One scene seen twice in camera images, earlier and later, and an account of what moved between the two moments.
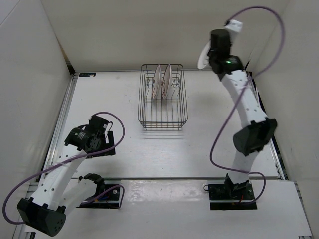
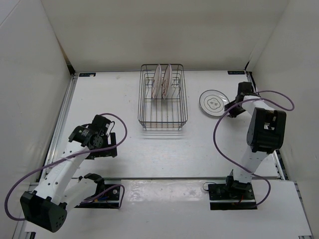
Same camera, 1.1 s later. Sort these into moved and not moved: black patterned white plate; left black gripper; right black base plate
Moved: black patterned white plate
Not moved: left black gripper; right black base plate
